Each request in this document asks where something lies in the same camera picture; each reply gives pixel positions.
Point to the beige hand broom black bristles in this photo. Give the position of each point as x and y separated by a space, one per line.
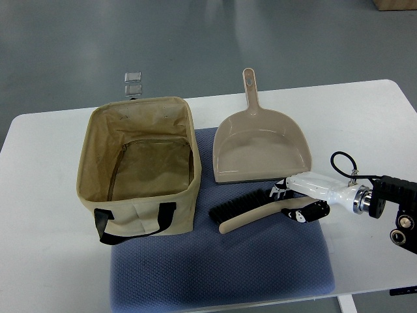
243 210

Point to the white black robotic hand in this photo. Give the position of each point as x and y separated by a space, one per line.
311 195

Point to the white table leg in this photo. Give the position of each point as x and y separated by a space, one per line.
346 304

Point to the blue textured mat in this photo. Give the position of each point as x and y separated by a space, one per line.
270 259

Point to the upper metal floor plate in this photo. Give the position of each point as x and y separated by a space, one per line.
132 77

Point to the cardboard box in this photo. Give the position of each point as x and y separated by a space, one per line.
390 5

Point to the beige fabric bag black handles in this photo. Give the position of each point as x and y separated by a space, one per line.
140 171

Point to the beige plastic dustpan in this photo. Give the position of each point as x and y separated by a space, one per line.
258 144

